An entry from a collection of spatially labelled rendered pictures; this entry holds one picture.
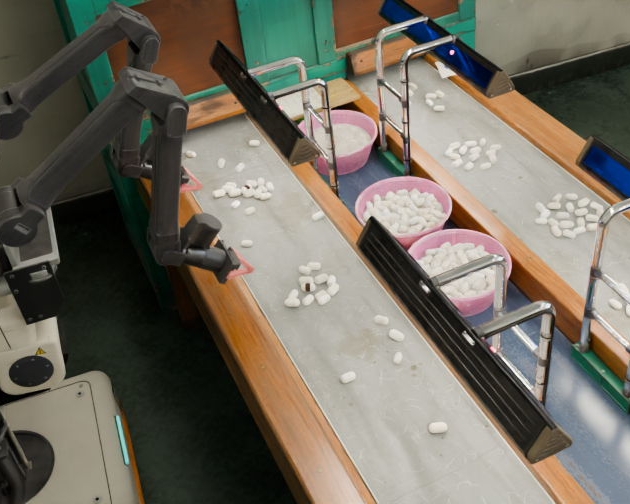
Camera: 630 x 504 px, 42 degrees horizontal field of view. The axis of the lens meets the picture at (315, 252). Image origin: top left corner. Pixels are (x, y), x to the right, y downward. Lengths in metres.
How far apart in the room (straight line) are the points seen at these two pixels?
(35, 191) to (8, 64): 1.83
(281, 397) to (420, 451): 0.33
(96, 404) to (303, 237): 0.83
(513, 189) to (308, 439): 1.01
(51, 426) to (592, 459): 1.54
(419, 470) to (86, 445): 1.13
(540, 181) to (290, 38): 0.94
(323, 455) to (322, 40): 1.54
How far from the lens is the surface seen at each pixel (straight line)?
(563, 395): 1.97
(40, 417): 2.67
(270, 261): 2.22
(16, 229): 1.70
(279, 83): 2.84
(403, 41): 2.95
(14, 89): 2.09
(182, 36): 2.67
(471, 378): 1.47
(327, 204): 2.35
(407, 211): 2.33
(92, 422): 2.59
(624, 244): 2.27
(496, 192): 2.40
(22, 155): 3.67
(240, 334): 2.01
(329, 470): 1.73
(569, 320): 2.05
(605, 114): 4.19
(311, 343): 1.99
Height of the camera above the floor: 2.18
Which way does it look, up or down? 40 degrees down
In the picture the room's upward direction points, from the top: 8 degrees counter-clockwise
